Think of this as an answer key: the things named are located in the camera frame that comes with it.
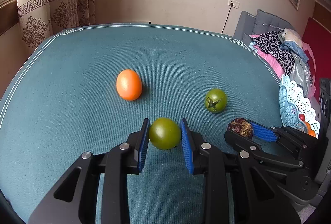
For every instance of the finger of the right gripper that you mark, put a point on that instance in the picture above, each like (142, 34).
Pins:
(288, 138)
(242, 144)

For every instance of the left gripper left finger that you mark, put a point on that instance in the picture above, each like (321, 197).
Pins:
(73, 198)

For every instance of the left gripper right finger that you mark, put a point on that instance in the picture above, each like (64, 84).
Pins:
(236, 187)

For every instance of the dark wrinkled passion fruit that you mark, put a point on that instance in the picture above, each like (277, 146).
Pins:
(242, 127)

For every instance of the light blue lattice basket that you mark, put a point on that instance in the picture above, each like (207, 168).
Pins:
(292, 103)

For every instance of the small red tomato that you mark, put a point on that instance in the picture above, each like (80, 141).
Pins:
(301, 117)

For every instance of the mandarin orange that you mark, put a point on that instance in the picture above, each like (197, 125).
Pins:
(307, 125)
(312, 133)

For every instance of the green tomato with stem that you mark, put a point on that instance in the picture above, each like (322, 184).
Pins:
(215, 100)

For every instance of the green tomato smooth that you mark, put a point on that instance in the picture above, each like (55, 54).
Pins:
(164, 133)

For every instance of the smooth orange tomato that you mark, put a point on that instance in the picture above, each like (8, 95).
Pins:
(129, 85)

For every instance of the pile of clothes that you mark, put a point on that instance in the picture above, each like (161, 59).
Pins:
(288, 55)

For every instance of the teal tablecloth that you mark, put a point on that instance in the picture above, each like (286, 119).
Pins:
(87, 89)

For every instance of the grey sofa bed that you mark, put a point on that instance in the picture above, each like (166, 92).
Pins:
(263, 22)

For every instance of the red padded headboard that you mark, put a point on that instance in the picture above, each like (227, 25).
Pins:
(319, 40)

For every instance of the white wall socket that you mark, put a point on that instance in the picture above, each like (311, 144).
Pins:
(233, 4)

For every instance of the brown window frame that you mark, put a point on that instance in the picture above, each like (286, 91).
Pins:
(8, 15)

